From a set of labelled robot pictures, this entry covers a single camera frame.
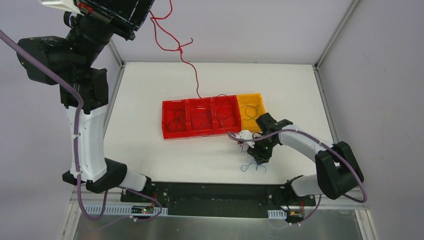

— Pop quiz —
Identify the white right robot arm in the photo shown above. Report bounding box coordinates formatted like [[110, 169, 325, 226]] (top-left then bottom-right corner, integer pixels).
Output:
[[238, 113, 367, 205]]

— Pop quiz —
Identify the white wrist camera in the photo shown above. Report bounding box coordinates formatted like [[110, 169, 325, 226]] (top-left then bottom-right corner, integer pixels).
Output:
[[235, 130, 255, 148], [38, 0, 81, 14]]

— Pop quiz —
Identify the middle red plastic bin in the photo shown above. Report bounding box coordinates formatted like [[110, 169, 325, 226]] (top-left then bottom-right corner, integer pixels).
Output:
[[187, 97, 215, 137]]

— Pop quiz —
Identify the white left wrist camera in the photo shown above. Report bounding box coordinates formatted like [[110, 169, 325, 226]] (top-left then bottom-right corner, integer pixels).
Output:
[[38, 0, 81, 14]]

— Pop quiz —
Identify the red plastic bin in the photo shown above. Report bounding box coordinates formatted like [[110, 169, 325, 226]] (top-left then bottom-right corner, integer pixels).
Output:
[[187, 97, 215, 137], [212, 94, 242, 135], [161, 99, 189, 140]]

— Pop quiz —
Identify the dark cable bin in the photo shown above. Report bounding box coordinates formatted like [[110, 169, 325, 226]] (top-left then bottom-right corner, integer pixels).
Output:
[[165, 107, 188, 132]]

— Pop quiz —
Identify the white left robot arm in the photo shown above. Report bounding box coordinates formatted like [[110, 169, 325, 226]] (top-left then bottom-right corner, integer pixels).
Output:
[[17, 0, 153, 203]]

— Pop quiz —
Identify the left red plastic bin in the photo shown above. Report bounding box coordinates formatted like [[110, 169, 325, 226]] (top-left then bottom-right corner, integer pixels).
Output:
[[161, 99, 189, 140]]

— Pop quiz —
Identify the yellow plastic bin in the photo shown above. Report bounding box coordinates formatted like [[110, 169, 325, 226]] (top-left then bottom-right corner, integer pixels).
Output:
[[236, 93, 266, 132]]

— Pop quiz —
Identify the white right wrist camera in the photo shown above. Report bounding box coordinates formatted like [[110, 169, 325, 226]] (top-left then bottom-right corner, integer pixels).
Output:
[[235, 130, 255, 148]]

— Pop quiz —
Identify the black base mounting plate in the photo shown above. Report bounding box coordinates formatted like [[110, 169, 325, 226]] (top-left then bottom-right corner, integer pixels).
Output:
[[120, 181, 317, 219]]

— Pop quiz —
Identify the right red plastic bin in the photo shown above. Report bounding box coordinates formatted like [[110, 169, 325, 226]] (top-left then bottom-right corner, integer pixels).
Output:
[[212, 94, 242, 135]]

